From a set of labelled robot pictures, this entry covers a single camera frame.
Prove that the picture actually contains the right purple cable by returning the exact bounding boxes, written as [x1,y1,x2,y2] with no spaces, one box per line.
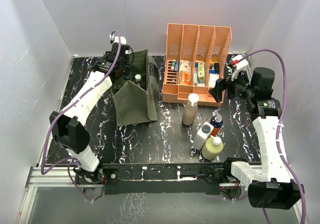
[239,49,307,224]

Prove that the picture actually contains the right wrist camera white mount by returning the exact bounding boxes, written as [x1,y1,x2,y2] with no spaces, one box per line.
[231,54,252,81]

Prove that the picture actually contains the small blue tubes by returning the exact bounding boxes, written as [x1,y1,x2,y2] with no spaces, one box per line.
[170,59,179,72]

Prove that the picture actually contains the white bottle grey cap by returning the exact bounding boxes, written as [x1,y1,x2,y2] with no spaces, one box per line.
[193,122,214,150]

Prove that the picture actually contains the red white snack packet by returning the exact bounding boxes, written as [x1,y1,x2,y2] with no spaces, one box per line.
[179,60,192,85]

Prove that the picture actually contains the small clear bottle white cap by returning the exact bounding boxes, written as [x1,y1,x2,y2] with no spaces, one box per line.
[134,74,144,89]

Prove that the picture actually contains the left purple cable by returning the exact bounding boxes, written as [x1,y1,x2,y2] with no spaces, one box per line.
[40,30,126,202]

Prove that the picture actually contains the orange plastic file organizer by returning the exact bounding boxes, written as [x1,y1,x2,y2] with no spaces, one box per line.
[162,23,232,107]

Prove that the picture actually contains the clear square bottle yellow liquid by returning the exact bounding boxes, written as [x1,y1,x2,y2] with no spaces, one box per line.
[123,74,131,83]

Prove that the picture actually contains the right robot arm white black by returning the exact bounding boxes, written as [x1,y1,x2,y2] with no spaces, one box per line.
[209,67,301,210]

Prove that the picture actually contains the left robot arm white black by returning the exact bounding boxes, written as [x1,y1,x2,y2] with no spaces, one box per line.
[49,41,131,184]

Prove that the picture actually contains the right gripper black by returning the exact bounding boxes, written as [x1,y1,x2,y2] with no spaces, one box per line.
[208,68,256,103]

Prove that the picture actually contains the purple cable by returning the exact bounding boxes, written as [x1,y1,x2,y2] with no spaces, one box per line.
[239,49,307,224]
[40,30,126,202]

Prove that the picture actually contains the brown pump bottle white top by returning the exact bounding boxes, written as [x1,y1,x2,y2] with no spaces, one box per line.
[182,93,200,126]

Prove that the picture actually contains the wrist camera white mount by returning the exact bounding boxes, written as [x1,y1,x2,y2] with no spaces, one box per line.
[109,33,127,52]
[231,54,252,81]

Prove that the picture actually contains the green white small box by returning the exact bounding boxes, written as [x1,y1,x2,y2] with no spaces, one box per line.
[194,61,206,87]

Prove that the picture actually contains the black front rail frame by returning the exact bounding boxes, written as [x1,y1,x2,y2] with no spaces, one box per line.
[74,159,251,196]

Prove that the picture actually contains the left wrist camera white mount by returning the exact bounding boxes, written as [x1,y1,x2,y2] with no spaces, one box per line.
[109,33,127,52]

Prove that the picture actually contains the dark blue orange pump bottle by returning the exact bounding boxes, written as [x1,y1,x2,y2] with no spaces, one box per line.
[210,113,223,137]

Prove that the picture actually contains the olive green canvas bag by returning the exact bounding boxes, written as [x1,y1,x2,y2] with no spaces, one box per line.
[111,49,160,127]

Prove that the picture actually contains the pale yellow bottle white cap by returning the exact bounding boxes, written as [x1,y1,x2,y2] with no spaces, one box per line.
[201,136,224,160]

